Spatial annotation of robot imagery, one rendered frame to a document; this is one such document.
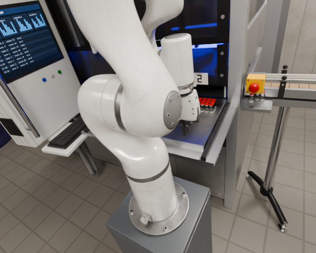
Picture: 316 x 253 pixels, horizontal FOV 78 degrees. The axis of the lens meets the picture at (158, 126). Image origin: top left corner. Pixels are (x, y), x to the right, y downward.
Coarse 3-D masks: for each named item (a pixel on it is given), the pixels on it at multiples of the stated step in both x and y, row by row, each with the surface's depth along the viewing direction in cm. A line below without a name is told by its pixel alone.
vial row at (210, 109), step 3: (201, 102) 95; (201, 105) 94; (204, 105) 95; (207, 105) 93; (210, 105) 92; (201, 108) 95; (204, 108) 95; (207, 108) 94; (210, 108) 93; (213, 108) 93; (201, 111) 96; (207, 111) 94; (210, 111) 94; (213, 111) 94
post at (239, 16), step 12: (240, 0) 71; (240, 12) 73; (240, 24) 75; (240, 36) 77; (240, 48) 80; (240, 60) 82; (228, 72) 88; (240, 72) 85; (228, 84) 91; (240, 84) 88; (228, 96) 94; (240, 96) 92; (240, 108) 98; (228, 132) 106; (228, 144) 111; (228, 156) 116; (228, 168) 122; (228, 180) 128; (228, 192) 135; (228, 204) 143
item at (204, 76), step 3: (195, 75) 96; (204, 75) 94; (207, 75) 93; (195, 78) 97; (204, 78) 95; (207, 78) 94; (195, 81) 98; (204, 81) 96; (207, 81) 95; (207, 84) 96
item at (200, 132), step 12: (216, 108) 97; (204, 120) 90; (216, 120) 84; (180, 132) 86; (192, 132) 85; (204, 132) 83; (168, 144) 81; (180, 144) 77; (192, 144) 74; (204, 144) 73
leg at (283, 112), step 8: (280, 112) 102; (288, 112) 100; (280, 120) 104; (280, 128) 106; (280, 136) 109; (272, 144) 115; (280, 144) 112; (272, 152) 117; (272, 160) 120; (272, 168) 124; (272, 176) 128; (264, 184) 135
